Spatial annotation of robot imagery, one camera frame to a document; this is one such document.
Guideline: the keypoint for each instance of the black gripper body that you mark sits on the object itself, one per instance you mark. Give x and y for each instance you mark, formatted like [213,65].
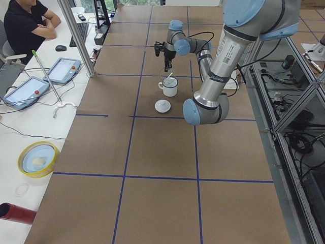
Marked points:
[168,54]

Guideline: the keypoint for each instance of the person in black shirt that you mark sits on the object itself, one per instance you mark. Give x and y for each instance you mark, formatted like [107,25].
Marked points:
[27,24]

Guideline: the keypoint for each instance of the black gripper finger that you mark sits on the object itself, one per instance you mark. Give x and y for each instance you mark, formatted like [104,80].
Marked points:
[166,67]
[169,64]

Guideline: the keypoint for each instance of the white curved plastic piece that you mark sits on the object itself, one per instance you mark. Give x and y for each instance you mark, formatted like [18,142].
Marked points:
[62,106]

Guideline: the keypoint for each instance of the blue teach pendant near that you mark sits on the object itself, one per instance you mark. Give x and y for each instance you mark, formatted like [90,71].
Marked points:
[27,93]

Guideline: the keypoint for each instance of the red cylinder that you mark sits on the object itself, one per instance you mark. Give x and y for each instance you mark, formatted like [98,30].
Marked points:
[14,213]

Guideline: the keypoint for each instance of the black computer mouse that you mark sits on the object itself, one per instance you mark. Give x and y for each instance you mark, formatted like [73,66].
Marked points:
[60,48]

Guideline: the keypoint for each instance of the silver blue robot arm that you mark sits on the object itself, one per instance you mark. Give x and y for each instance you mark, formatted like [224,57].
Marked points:
[244,23]

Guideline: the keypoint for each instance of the blue teach pendant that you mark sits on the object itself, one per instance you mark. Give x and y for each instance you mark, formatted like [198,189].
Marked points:
[63,70]
[27,93]

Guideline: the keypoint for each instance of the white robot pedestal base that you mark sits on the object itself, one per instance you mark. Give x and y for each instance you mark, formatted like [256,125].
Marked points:
[232,83]

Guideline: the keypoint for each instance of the aluminium side frame rack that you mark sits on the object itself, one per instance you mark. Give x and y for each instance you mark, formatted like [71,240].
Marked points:
[286,81]

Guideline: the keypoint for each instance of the grey office chair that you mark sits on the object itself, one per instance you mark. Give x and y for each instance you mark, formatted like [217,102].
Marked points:
[10,68]

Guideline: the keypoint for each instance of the blue teach pendant far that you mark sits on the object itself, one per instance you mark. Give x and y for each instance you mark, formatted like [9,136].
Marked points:
[63,70]

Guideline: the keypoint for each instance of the aluminium frame post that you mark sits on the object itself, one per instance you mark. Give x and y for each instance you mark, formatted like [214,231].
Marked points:
[71,22]

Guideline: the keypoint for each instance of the clear plastic funnel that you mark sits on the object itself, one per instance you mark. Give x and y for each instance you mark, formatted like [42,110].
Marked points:
[166,76]

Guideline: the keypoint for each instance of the white round lid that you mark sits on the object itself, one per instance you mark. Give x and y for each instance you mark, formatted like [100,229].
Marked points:
[162,106]

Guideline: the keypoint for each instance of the black handheld device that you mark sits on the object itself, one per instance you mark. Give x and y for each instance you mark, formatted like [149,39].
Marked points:
[81,17]

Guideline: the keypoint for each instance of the white enamel cup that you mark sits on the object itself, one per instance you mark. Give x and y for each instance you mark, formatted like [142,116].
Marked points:
[169,86]

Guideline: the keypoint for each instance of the metal rod green tip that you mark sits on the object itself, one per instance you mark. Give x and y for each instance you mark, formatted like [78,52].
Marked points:
[48,79]

